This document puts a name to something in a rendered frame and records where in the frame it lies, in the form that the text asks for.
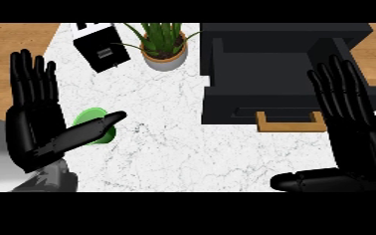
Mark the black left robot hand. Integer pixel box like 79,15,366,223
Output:
5,49,129,174

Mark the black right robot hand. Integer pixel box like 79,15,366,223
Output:
269,54,376,193

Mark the green cup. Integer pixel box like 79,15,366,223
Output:
73,107,119,145

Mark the black drawer front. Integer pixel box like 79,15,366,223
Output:
201,85,340,125

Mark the black drawer cabinet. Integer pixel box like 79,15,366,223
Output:
198,23,376,91

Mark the black and white appliance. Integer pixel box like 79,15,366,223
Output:
73,23,133,74

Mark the potted green plant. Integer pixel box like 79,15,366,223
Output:
114,23,201,73

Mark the wooden drawer handle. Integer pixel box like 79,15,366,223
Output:
256,111,330,133

